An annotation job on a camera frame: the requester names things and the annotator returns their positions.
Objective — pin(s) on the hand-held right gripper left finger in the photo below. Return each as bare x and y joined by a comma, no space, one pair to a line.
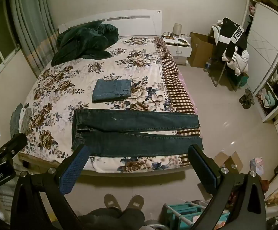
74,170

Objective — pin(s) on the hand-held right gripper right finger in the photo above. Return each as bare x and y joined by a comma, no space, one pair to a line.
205,170

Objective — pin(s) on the dark blue jeans pants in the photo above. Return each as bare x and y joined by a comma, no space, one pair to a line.
129,124

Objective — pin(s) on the stack of grey folded clothes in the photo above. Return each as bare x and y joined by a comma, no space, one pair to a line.
21,119

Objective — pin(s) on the person's left grey slipper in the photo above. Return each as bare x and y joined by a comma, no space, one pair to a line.
112,202

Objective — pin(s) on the person's grey slipper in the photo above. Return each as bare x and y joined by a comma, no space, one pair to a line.
112,202
134,202

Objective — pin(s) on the teal laundry rack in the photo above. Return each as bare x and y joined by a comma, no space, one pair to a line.
179,213

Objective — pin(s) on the printed pastel packet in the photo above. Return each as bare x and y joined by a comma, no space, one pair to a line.
256,166

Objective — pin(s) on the person's legs in dark trousers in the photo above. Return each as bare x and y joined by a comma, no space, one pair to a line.
110,219

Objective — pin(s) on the person's right grey slipper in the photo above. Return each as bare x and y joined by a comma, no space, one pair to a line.
134,202

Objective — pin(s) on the bed with floral sheet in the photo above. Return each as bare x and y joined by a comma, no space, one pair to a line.
64,81

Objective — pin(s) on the folded light blue jeans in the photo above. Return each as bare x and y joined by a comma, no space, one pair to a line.
111,89

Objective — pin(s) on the teal folded cloth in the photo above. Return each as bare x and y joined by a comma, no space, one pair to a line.
269,99

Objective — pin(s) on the teal storage box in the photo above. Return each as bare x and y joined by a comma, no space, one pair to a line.
243,80

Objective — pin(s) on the brown checked sheet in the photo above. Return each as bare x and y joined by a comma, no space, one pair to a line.
171,76

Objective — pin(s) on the plastic water bottle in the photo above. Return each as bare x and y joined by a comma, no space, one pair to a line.
207,64

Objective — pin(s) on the grey green curtain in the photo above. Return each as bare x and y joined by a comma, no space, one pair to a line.
31,24

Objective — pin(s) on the brown cardboard box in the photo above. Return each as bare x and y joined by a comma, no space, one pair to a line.
200,50

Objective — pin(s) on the dark green blanket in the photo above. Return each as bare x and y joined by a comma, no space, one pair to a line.
81,43

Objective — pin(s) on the white nightstand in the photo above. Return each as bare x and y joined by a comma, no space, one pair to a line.
179,50

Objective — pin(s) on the black phone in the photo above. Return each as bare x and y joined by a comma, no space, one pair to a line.
182,40

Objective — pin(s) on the black and white jacket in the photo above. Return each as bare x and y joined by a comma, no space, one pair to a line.
234,38

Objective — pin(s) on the white wardrobe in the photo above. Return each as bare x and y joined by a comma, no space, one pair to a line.
266,45

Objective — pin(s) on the beige table lamp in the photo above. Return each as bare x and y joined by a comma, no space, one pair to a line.
177,30

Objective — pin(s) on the white headboard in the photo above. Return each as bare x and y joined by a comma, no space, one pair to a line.
110,20

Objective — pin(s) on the metal frame chair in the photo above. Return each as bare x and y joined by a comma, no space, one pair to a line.
221,74

